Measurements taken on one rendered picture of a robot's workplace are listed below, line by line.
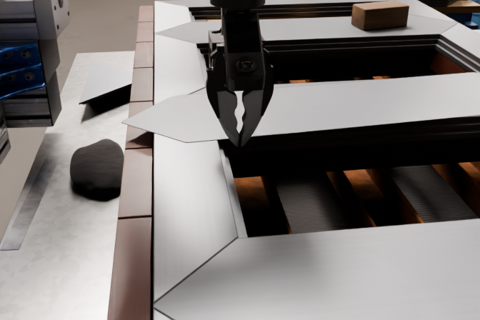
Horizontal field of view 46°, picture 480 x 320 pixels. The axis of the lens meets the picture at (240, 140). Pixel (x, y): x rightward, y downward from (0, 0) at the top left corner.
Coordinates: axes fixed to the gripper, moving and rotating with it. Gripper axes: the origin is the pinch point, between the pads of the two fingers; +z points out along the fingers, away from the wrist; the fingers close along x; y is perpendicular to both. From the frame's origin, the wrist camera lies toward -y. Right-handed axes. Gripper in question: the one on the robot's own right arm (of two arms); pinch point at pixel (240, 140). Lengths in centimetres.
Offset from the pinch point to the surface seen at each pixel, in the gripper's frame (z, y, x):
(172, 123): 0.8, 8.3, 9.2
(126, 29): 86, 373, 40
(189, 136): 0.8, 3.8, 6.9
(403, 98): 0.9, 13.5, -29.7
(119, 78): 14, 65, 21
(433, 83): 0.9, 19.2, -37.6
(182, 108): 0.8, 14.1, 7.4
